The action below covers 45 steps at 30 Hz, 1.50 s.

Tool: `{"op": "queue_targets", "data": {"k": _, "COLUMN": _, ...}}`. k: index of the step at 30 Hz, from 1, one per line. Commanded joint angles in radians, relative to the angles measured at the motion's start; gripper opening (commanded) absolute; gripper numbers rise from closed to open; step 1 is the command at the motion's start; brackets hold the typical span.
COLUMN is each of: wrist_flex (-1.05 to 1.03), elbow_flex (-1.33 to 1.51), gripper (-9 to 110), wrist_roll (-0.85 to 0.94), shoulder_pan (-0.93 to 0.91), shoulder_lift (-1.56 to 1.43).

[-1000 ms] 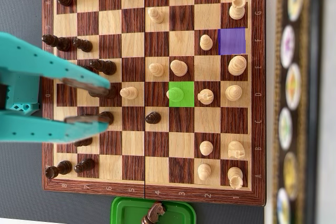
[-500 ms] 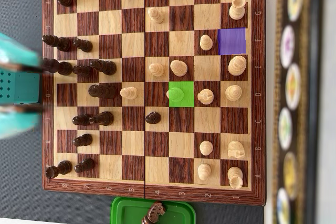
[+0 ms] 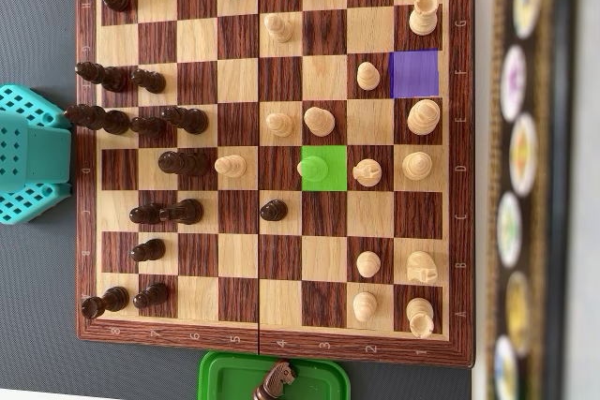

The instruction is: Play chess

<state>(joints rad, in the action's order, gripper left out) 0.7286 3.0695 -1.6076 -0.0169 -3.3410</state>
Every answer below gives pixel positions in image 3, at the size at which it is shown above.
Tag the light wooden chess bishop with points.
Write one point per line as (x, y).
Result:
(314, 169)

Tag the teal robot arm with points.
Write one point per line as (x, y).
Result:
(33, 156)

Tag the dark brown chess pawn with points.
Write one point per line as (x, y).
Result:
(147, 127)
(148, 250)
(151, 296)
(273, 211)
(144, 214)
(149, 81)

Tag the light wooden chess pawn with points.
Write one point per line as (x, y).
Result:
(368, 263)
(280, 124)
(230, 167)
(368, 76)
(319, 121)
(364, 306)
(279, 28)

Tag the light wooden chess knight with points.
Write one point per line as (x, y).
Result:
(367, 173)
(422, 268)

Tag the light wooden chess queen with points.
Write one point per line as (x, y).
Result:
(417, 166)

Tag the wooden folding chess board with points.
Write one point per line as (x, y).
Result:
(197, 39)

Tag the light wooden chess rook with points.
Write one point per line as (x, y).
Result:
(420, 318)
(424, 16)

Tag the light queen right side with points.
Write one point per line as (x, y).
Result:
(423, 117)

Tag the green plastic container lid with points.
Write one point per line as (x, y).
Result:
(323, 381)

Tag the black gold patterned book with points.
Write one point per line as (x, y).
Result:
(553, 137)

